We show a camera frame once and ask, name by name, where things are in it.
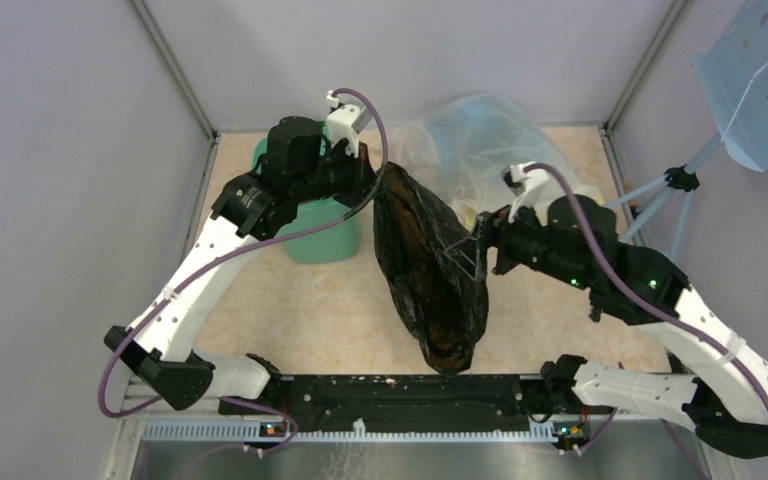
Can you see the clear plastic bag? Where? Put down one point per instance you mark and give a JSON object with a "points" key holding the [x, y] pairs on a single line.
{"points": [[460, 150]]}

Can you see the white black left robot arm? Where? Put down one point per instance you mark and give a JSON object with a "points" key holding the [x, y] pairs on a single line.
{"points": [[158, 346]]}

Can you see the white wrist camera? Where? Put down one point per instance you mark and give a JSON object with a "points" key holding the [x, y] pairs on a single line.
{"points": [[533, 188], [345, 121]]}

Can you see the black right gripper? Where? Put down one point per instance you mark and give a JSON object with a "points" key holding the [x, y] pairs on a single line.
{"points": [[493, 230]]}

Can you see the perforated light blue panel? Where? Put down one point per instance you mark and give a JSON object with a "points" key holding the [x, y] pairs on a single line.
{"points": [[733, 74]]}

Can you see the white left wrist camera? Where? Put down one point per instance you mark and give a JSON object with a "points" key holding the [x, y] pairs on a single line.
{"points": [[345, 121]]}

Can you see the green plastic trash bin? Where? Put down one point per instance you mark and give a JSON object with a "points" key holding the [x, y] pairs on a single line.
{"points": [[321, 232]]}

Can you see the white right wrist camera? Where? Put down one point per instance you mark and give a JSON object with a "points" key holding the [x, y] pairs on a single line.
{"points": [[533, 188]]}

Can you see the light blue tripod stand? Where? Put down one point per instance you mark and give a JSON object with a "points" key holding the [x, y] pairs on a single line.
{"points": [[646, 201]]}

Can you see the black trash bag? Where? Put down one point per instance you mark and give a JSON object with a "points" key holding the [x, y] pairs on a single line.
{"points": [[441, 306]]}

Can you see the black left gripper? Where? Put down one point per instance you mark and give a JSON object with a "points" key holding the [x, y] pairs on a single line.
{"points": [[361, 171]]}

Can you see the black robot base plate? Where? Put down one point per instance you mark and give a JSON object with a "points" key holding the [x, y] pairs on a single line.
{"points": [[402, 404]]}

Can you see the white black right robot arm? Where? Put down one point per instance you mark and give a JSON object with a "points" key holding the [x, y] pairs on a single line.
{"points": [[722, 394]]}

